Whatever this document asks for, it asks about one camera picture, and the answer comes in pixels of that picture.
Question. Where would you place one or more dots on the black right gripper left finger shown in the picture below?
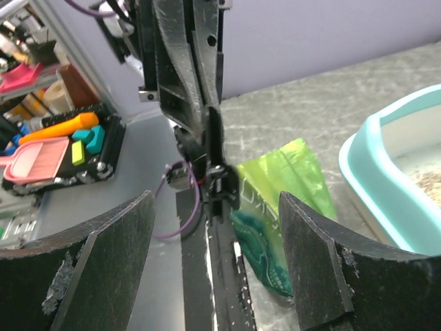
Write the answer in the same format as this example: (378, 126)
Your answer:
(83, 278)

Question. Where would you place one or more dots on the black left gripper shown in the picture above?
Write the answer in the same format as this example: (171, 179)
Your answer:
(185, 75)

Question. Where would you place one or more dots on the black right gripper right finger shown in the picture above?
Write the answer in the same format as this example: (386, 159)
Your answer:
(342, 280)

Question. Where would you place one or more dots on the green litter bag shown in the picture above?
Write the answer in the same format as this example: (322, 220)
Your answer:
(293, 168)

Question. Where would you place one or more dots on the teal litter box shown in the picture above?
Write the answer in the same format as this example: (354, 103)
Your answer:
(384, 164)

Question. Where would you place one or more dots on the black bag clip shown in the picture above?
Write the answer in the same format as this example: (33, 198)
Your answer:
(221, 178)

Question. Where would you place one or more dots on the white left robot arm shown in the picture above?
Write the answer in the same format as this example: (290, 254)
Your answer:
(118, 20)

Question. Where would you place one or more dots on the cat litter pile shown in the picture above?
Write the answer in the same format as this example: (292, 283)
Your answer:
(429, 182)

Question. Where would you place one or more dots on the black tray of toys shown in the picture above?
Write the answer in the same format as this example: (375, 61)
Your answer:
(91, 156)

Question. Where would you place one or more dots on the orange toy carrot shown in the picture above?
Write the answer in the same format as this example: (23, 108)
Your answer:
(83, 121)

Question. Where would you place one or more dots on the pink dustpan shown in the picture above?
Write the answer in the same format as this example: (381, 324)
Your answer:
(36, 160)

